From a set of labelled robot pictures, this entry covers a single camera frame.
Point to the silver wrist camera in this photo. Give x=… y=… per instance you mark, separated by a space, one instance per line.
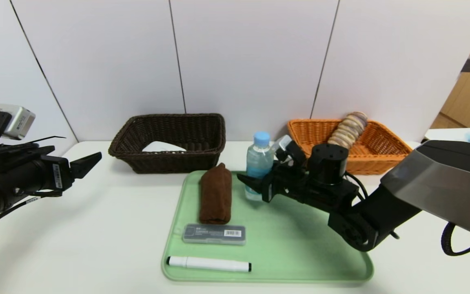
x=290 y=149
x=18 y=120

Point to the brown rolled towel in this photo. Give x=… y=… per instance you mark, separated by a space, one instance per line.
x=215 y=196

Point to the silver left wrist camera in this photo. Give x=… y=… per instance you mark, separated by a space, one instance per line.
x=18 y=120

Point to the white side table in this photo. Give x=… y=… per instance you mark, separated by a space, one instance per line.
x=443 y=132

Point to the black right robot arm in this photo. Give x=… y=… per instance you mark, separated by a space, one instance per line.
x=443 y=175

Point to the white marker pen black cap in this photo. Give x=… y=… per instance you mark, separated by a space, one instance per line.
x=210 y=264

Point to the dark brown wicker basket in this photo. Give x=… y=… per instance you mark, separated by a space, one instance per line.
x=169 y=130

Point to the clear plastic case with barcode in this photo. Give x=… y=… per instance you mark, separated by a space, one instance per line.
x=212 y=234

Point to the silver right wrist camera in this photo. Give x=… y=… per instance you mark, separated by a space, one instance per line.
x=290 y=149

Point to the water bottle blue label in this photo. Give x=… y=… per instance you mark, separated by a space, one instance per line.
x=258 y=161

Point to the sliced bread loaf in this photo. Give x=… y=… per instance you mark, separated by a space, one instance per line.
x=349 y=128

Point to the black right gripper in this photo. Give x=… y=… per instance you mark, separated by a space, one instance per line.
x=268 y=189

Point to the orange wicker basket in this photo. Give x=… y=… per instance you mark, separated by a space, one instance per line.
x=382 y=151

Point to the light green plastic tray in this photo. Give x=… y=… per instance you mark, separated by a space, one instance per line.
x=292 y=241

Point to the white router box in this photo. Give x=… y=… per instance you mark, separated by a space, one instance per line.
x=163 y=147

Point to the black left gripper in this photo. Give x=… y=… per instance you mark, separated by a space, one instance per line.
x=59 y=176

